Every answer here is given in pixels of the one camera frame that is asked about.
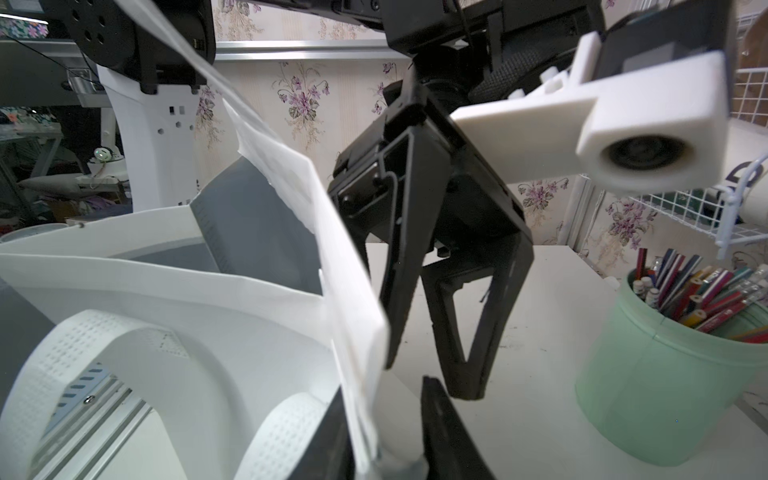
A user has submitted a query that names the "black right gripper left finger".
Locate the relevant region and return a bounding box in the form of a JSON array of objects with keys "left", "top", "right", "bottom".
[{"left": 288, "top": 389, "right": 355, "bottom": 480}]

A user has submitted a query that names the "white cylinder canister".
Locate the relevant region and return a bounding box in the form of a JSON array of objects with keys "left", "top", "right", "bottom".
[{"left": 716, "top": 116, "right": 768, "bottom": 232}]

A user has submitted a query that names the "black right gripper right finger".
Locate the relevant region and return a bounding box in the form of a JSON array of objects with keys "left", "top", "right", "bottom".
[{"left": 420, "top": 376, "right": 495, "bottom": 480}]

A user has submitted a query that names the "green pencil cup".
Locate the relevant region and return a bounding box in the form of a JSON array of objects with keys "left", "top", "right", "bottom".
[{"left": 575, "top": 270, "right": 767, "bottom": 467}]

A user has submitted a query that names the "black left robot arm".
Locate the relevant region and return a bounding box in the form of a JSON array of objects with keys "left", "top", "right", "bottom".
[{"left": 152, "top": 1, "right": 734, "bottom": 400}]

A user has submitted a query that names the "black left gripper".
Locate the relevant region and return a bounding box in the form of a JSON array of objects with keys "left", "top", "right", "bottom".
[{"left": 329, "top": 69, "right": 534, "bottom": 401}]

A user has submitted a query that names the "white wire wall basket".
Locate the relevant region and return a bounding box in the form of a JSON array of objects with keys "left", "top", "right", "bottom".
[{"left": 626, "top": 11, "right": 768, "bottom": 260}]

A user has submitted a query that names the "white insulated delivery bag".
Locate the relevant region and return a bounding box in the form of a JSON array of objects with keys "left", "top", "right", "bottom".
[{"left": 1, "top": 1, "right": 390, "bottom": 479}]

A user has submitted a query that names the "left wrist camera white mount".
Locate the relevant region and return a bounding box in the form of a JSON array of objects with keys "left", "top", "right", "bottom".
[{"left": 451, "top": 33, "right": 729, "bottom": 195}]

